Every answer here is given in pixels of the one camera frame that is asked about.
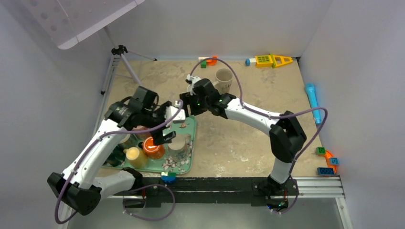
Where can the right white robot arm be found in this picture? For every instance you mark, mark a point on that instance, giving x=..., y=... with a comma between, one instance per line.
x=284, y=130

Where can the cream mug with seahorse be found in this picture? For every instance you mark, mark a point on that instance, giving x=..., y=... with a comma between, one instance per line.
x=178, y=149

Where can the blue toy flashlight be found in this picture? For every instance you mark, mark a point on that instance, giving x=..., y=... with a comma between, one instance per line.
x=311, y=94

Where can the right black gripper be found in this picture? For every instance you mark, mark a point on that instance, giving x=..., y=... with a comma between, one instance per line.
x=187, y=99

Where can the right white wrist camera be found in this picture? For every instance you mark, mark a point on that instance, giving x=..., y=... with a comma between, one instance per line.
x=191, y=81

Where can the dark blue toy block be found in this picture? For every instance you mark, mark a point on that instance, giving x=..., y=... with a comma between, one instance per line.
x=325, y=171

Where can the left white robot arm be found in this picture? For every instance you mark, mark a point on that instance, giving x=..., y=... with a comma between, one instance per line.
x=78, y=185

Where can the dark green mug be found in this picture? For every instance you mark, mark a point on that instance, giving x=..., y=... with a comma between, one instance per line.
x=116, y=158

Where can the blue white toy block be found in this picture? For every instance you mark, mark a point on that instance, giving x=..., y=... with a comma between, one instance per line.
x=250, y=62

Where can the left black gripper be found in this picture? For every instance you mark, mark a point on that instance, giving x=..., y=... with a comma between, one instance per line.
x=159, y=138

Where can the cream mug with basket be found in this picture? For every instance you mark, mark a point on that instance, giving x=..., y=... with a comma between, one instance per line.
x=223, y=80

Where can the light blue toy block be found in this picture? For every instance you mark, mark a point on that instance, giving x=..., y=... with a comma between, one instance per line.
x=333, y=161

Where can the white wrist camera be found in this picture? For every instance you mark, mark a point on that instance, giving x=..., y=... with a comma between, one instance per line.
x=191, y=81
x=174, y=115

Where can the grey tripod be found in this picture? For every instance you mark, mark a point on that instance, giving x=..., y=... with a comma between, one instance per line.
x=121, y=50

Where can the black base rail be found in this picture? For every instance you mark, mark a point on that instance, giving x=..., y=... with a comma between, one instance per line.
x=255, y=191

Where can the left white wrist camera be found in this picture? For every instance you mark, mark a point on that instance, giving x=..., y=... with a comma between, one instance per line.
x=174, y=115

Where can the green floral tray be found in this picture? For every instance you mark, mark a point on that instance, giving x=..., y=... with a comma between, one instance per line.
x=166, y=163

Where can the blue butterfly mug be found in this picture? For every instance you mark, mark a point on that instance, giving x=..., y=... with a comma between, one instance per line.
x=127, y=142

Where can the blue green toy block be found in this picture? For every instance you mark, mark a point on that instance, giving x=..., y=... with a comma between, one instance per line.
x=168, y=177

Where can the orange mug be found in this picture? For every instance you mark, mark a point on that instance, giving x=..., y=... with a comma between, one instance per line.
x=151, y=150

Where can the white overhead panel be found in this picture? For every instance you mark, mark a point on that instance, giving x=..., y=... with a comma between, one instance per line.
x=69, y=22

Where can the yellow toy phone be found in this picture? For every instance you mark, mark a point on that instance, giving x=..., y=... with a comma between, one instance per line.
x=271, y=60

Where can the yellow mug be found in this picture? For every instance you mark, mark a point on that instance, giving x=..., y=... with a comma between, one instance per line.
x=136, y=157

